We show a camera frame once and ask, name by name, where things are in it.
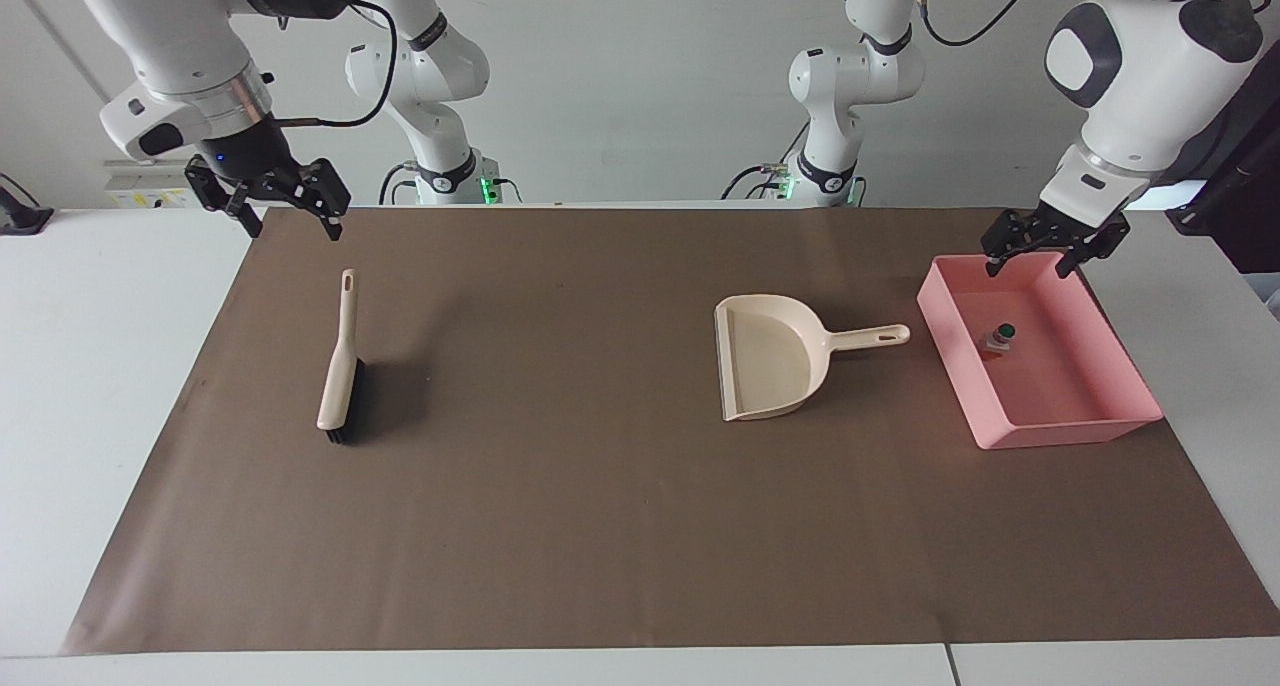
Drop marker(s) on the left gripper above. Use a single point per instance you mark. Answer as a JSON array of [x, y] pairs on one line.
[[1068, 219]]

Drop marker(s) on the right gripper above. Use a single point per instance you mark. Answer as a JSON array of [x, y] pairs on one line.
[[248, 152]]

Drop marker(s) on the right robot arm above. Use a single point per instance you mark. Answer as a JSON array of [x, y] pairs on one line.
[[190, 46]]

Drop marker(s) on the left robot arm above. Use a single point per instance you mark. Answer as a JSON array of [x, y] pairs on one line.
[[1140, 76]]

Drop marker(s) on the pink plastic bin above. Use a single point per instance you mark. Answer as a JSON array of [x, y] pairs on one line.
[[1040, 376]]

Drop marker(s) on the small grey green electronic part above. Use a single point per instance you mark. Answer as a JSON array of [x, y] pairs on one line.
[[1000, 337]]

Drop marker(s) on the white box with yellow labels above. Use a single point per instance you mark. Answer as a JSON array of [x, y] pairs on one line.
[[150, 186]]

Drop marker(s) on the beige brush with black bristles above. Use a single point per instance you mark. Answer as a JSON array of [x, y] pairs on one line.
[[341, 366]]

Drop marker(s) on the beige plastic dustpan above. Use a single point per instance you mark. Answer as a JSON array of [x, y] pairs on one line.
[[770, 361]]

